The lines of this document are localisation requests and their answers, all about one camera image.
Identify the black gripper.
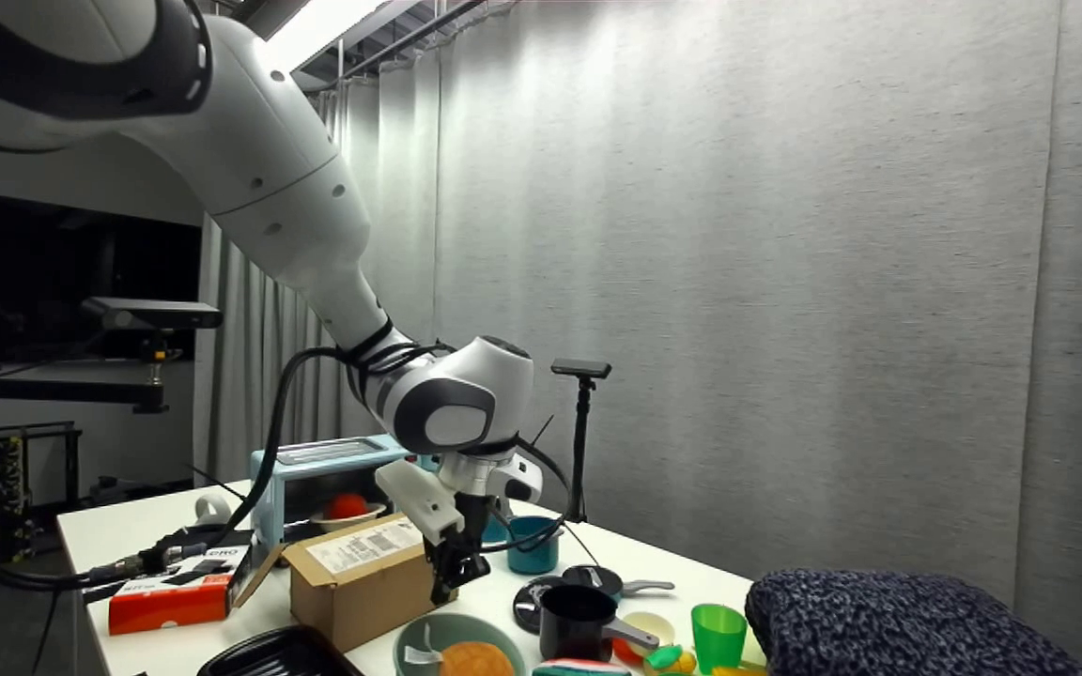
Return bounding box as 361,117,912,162
430,490,495,607

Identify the green ceramic bowl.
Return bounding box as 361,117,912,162
390,607,532,676

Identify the small white bowl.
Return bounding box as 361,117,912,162
624,607,682,647

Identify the teal cup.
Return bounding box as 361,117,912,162
503,510,567,579

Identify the brown cardboard box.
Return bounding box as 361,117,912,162
277,510,441,656

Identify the red round object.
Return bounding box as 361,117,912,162
322,490,376,523

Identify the light blue toaster oven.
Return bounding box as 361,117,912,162
249,431,414,552

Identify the black plastic tray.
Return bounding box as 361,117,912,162
195,622,364,676

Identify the yellow green toy fruit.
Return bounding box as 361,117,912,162
647,641,694,676

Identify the white ball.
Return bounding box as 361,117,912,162
191,490,237,531

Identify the green plastic cup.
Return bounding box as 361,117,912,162
688,600,752,676

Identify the small black device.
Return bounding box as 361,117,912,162
125,523,255,590

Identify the red flat box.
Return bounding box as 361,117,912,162
106,571,237,637

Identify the dark blue knitted cloth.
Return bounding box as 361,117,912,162
746,566,1082,676

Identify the dark metal rack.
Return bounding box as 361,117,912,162
0,421,88,560

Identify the ceiling light fixture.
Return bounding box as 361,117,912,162
255,0,394,74

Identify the black pot grey handle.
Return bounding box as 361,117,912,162
534,584,667,664

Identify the black tripod with camera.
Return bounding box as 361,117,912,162
549,357,617,527

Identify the thick black cable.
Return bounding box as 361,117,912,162
0,344,376,596

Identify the black wall monitor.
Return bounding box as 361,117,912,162
0,189,207,374

